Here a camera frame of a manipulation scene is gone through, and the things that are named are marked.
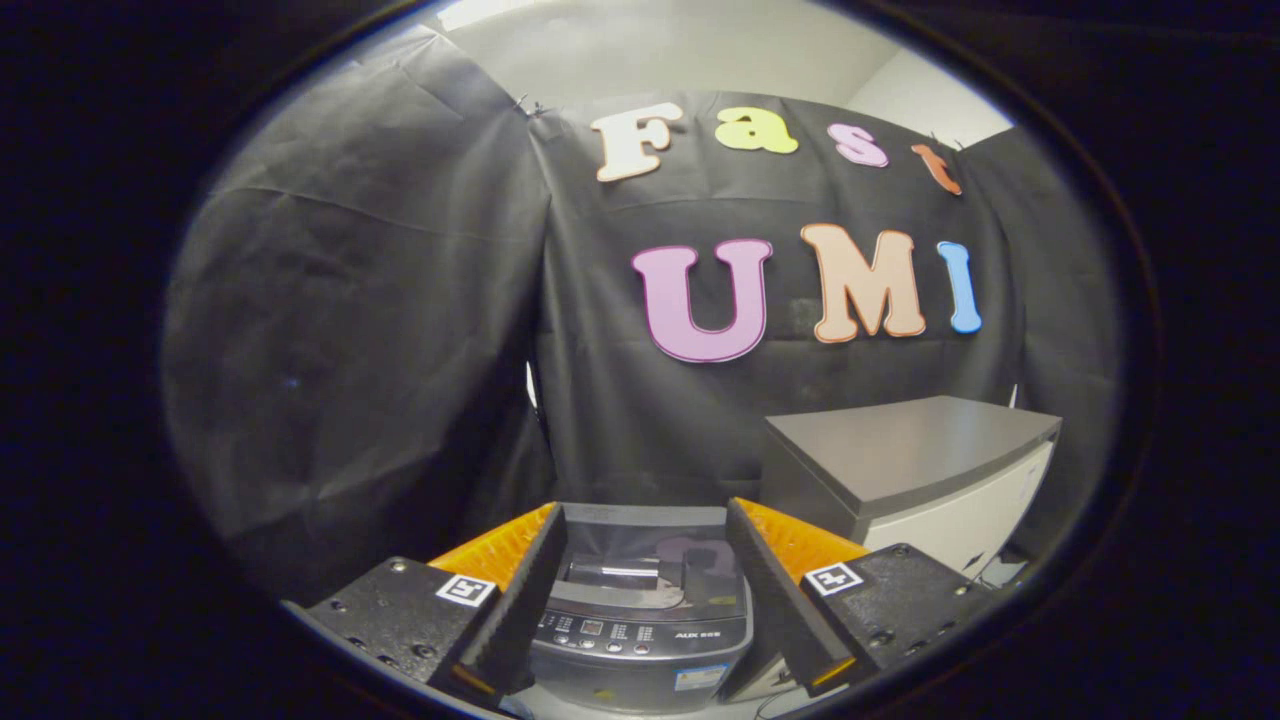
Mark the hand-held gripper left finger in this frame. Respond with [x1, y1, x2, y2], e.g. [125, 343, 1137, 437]
[305, 502, 568, 709]

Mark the white cabinet with grey top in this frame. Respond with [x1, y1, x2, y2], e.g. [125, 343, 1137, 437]
[720, 395, 1063, 703]

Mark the grey washing machine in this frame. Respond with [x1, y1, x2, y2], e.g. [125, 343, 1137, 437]
[528, 503, 756, 716]

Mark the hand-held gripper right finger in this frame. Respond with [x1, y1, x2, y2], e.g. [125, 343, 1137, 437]
[725, 497, 993, 699]

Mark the black backdrop cloth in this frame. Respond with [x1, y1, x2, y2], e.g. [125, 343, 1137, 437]
[160, 25, 1121, 601]

